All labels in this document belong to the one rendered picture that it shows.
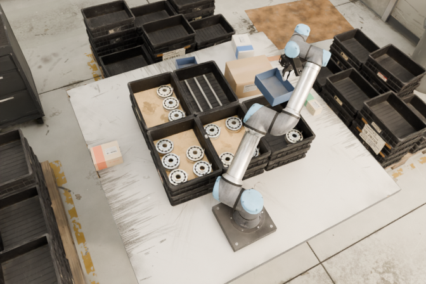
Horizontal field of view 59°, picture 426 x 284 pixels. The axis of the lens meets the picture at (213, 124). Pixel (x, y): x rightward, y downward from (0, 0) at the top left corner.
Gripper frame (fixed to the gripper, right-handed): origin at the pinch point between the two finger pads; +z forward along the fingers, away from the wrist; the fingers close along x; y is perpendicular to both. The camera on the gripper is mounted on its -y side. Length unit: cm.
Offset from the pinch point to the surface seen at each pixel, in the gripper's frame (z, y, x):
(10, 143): 78, 69, 155
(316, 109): 33.7, -4.1, -34.5
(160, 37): 66, 135, 23
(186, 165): 35, -13, 65
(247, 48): 32, 64, -18
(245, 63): 26, 44, -3
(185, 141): 35, 2, 59
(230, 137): 32.7, -6.1, 33.2
